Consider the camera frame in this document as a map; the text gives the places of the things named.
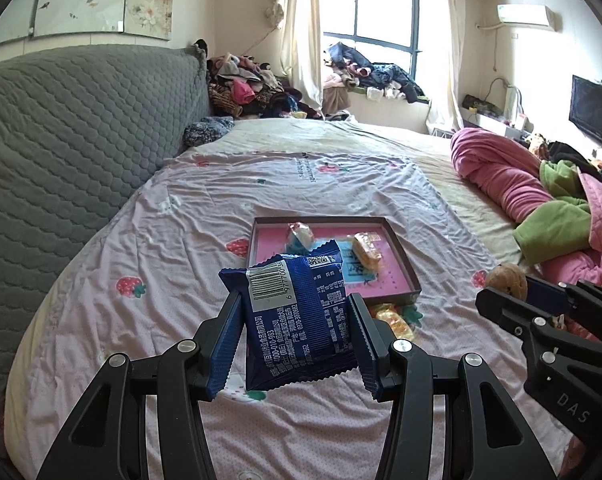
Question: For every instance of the grey quilted headboard cover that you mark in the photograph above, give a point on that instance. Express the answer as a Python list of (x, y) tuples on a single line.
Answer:
[(71, 160)]

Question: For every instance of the floral wall panel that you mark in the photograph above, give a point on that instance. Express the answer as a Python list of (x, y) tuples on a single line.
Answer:
[(81, 0)]

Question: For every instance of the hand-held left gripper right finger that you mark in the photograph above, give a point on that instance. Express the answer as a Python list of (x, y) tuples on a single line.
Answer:
[(368, 350)]

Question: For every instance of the white low cabinet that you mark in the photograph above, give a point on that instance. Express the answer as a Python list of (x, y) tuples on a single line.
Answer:
[(486, 122)]

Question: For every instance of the long clear biscuit packet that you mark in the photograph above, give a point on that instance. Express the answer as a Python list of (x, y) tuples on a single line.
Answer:
[(368, 252)]

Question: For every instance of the pink quilt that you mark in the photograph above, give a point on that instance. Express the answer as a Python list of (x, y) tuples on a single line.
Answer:
[(496, 170)]

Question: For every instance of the pink shallow box tray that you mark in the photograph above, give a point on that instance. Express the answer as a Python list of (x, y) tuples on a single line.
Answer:
[(396, 298)]

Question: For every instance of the yellow snack packet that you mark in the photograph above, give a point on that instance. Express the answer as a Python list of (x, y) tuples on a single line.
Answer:
[(396, 322)]

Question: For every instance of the pile of clothes on windowsill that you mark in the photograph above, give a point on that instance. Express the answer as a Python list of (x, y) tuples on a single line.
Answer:
[(381, 77)]

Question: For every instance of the cream curtain tassel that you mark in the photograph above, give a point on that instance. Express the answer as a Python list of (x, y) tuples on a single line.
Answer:
[(276, 14)]

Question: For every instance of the white standing appliance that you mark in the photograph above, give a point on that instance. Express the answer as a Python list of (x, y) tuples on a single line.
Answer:
[(513, 102)]

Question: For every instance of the green blanket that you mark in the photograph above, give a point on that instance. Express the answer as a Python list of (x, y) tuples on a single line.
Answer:
[(551, 230)]

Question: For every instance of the black television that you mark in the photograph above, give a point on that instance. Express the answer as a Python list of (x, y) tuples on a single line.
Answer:
[(596, 110)]

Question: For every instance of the white air conditioner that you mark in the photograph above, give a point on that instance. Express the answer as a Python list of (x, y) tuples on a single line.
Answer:
[(526, 16)]

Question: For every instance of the window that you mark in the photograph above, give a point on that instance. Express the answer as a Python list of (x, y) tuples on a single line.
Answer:
[(381, 5)]

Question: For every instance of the cream bed sheet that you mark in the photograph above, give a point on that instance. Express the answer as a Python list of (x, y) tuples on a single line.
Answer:
[(356, 135)]

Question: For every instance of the dark blue patterned cloth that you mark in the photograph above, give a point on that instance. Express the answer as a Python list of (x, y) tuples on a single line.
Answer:
[(206, 132)]

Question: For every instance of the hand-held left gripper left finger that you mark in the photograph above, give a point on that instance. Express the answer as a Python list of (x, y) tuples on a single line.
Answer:
[(226, 345)]

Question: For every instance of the egg-shaped toy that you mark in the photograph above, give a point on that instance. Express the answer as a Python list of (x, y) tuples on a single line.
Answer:
[(301, 237)]

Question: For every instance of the cream curtain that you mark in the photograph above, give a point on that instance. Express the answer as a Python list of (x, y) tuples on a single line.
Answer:
[(301, 35), (448, 60)]

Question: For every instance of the tan cloth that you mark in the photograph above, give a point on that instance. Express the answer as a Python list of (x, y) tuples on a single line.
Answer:
[(337, 100)]

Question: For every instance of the black garment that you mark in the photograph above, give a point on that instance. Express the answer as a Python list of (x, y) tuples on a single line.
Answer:
[(566, 152)]

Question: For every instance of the blue snack packet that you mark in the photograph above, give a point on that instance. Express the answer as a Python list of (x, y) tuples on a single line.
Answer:
[(291, 310)]

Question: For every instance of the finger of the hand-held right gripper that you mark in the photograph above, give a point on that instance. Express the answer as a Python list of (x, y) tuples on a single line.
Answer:
[(546, 294), (506, 312)]

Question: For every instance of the pile of clothes beside headboard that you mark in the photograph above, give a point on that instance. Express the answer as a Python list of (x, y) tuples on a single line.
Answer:
[(251, 90)]

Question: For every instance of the brown walnut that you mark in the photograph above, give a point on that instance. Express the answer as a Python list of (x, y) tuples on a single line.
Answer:
[(508, 280)]

